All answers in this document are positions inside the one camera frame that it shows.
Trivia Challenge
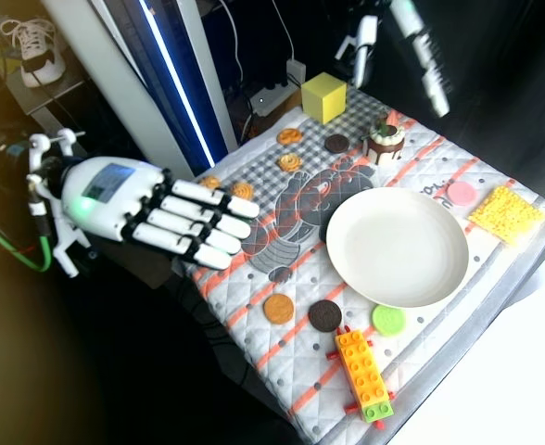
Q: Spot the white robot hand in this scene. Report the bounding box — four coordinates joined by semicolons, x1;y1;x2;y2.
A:
60;156;260;271
335;0;453;118

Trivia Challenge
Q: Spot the chocolate cupcake toy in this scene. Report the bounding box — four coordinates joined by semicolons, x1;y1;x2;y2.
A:
362;110;406;167

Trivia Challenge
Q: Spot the cream round plate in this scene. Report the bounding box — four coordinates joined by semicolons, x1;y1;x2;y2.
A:
325;186;470;309

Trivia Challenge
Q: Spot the yellow cube block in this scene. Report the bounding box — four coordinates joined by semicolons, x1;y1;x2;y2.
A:
300;71;349;125

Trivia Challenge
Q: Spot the small dark chocolate sandwich cookie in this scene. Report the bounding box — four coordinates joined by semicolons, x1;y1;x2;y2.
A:
323;133;350;155

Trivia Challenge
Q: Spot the grey shelf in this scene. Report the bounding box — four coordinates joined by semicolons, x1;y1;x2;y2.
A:
6;69;88;145

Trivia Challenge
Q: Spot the pink round biscuit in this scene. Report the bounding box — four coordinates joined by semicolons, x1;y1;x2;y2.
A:
447;181;477;207

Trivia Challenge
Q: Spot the white power adapter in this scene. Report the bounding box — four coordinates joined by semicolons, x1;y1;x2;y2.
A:
285;58;307;87

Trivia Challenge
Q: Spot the blue glowing panel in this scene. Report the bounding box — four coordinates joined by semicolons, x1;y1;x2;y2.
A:
91;0;239;171

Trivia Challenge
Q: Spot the white power strip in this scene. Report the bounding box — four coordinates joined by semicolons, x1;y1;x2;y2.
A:
248;83;301;117

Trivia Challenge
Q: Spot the yellow square cracker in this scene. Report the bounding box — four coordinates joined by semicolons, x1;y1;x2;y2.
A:
467;184;545;246

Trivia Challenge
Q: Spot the white sneaker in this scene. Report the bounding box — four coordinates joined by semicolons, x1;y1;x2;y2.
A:
0;17;67;88

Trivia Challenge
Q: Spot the tan round biscuit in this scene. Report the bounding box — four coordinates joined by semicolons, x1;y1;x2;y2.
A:
262;293;296;325

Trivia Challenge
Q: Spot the quilt with printed bear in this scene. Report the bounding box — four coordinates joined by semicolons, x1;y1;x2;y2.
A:
189;85;545;445

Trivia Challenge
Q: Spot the large dark chocolate sandwich cookie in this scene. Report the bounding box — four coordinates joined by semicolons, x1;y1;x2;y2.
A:
307;299;344;334

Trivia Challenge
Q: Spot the green round biscuit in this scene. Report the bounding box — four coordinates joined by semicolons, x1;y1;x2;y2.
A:
371;304;407;337

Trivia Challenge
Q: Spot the orange and green brick block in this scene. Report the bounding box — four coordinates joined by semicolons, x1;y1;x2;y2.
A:
335;329;395;424

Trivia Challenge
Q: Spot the green cable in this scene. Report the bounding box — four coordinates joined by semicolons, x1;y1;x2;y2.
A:
0;210;54;273

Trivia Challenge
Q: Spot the white post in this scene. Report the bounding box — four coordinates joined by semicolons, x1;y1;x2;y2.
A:
40;0;195;180

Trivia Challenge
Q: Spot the white cable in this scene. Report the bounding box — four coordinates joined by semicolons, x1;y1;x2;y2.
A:
219;0;247;84
270;0;298;61

